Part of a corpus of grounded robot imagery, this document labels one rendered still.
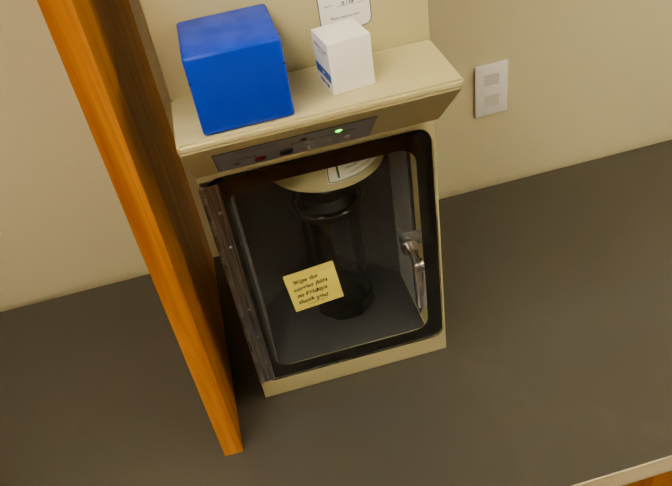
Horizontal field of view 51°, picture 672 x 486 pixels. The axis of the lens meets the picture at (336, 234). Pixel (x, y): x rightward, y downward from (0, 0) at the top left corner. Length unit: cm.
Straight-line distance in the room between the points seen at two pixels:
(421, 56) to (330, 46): 13
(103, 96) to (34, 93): 60
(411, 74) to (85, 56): 35
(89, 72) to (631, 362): 93
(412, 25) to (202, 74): 28
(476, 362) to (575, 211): 45
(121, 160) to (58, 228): 72
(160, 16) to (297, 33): 15
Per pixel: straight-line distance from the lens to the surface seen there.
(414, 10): 88
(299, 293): 106
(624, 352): 128
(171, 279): 91
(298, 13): 85
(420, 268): 101
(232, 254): 99
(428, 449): 114
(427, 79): 81
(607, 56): 160
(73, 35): 74
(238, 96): 75
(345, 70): 79
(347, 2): 85
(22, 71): 134
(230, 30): 77
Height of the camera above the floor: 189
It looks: 39 degrees down
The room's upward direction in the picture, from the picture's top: 10 degrees counter-clockwise
